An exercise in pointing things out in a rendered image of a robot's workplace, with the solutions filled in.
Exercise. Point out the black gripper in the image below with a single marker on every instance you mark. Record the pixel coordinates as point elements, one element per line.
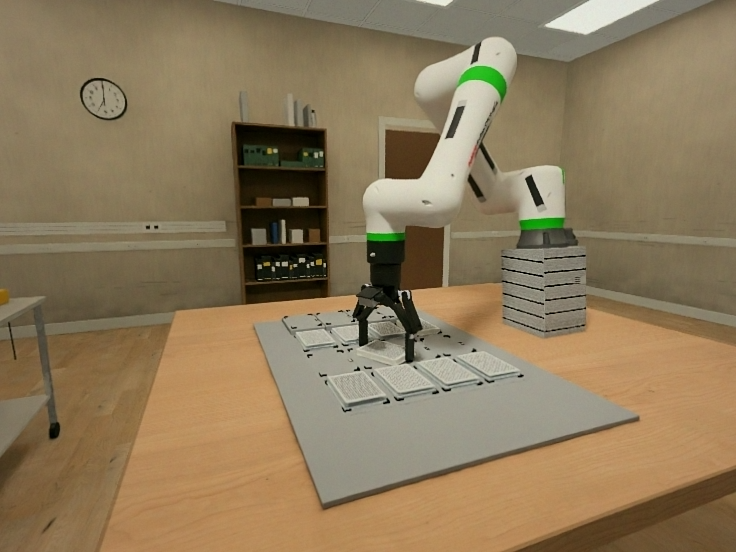
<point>390,275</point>

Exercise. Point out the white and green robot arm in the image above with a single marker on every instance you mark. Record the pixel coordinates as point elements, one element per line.
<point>470,87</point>

